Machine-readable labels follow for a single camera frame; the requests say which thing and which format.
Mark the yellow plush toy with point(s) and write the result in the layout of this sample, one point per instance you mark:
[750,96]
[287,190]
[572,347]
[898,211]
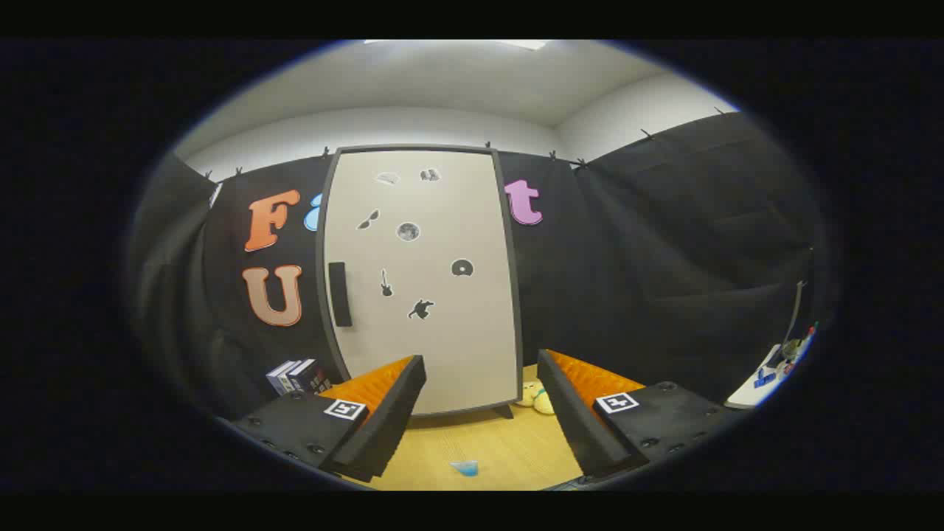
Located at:
[542,402]

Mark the dark blue book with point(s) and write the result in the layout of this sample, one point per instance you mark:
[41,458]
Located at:
[313,375]

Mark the blue and white tube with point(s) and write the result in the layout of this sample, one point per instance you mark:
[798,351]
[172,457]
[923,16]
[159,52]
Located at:
[466,467]

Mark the white side table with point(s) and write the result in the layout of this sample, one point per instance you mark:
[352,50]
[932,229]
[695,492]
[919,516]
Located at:
[752,387]

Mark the beige cabinet door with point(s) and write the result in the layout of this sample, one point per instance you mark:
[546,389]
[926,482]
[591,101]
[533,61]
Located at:
[442,332]

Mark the grey cabinet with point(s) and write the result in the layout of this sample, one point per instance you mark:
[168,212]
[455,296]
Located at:
[518,346]

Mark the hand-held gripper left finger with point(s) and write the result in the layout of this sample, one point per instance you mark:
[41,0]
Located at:
[391,420]

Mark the small green object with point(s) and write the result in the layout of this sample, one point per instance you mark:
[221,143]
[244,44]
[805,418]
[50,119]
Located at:
[792,349]

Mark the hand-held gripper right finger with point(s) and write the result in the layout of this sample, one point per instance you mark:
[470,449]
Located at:
[568,413]

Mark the black backdrop cloth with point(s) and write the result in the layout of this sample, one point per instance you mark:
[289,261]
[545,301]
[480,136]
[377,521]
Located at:
[664,258]

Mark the grey thin pole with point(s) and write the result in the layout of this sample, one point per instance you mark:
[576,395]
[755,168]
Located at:
[797,310]

